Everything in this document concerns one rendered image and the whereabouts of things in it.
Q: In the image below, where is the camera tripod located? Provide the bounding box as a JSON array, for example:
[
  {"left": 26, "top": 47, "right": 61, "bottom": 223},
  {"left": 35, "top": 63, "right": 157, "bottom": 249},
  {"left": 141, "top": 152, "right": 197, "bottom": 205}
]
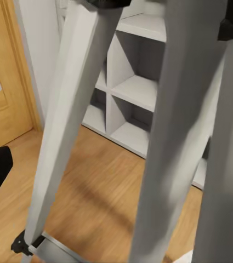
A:
[{"left": 10, "top": 0, "right": 233, "bottom": 263}]

